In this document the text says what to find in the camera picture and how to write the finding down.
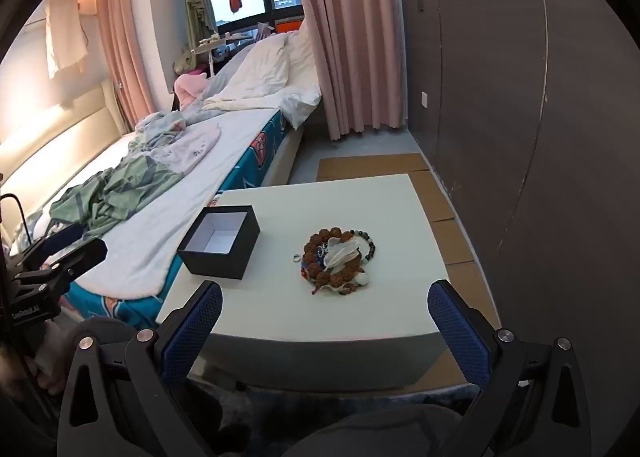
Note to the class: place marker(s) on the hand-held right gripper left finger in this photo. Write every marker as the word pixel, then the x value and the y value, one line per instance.
pixel 192 332

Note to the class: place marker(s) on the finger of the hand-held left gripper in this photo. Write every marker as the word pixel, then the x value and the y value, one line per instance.
pixel 55 239
pixel 87 254

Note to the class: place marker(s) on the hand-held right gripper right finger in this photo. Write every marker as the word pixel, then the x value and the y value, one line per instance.
pixel 460 332

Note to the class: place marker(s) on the black jewelry box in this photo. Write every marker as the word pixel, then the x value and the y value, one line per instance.
pixel 215 262

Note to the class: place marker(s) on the white translucent pendant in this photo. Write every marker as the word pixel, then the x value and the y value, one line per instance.
pixel 341 253

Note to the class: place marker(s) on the person's left hand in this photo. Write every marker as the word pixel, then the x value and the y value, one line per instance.
pixel 47 377

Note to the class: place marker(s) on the green striped cloth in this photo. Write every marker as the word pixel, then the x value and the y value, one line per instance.
pixel 115 192

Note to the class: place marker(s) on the light blue printed cloth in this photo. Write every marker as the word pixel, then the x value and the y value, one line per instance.
pixel 150 129

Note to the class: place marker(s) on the bed with white sheet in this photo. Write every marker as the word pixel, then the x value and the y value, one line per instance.
pixel 210 177

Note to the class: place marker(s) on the white shirt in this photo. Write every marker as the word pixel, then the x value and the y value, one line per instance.
pixel 192 144

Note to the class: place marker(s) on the white low table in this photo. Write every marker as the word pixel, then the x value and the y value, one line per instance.
pixel 300 207

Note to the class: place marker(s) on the flat brown cardboard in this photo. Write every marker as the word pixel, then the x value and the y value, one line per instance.
pixel 370 164

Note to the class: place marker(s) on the pink cloth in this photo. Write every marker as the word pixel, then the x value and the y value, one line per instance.
pixel 190 84

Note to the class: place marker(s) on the white hanging towel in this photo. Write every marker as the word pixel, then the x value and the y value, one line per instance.
pixel 65 37

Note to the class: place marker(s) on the pink curtain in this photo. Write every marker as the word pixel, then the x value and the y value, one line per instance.
pixel 350 37
pixel 120 37

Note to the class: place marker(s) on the white duvet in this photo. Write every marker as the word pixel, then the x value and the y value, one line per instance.
pixel 280 102

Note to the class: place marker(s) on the white side table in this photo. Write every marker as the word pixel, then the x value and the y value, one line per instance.
pixel 215 43

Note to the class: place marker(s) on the dark brown wardrobe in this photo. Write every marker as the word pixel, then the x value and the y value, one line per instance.
pixel 500 87

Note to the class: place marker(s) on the white pillow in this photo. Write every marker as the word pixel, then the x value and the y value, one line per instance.
pixel 265 64

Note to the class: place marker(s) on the pale green hanging garment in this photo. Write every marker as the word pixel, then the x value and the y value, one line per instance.
pixel 195 2

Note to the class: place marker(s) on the orange storage box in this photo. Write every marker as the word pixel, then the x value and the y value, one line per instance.
pixel 289 27

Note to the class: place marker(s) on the white wall socket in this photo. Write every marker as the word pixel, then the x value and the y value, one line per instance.
pixel 424 99

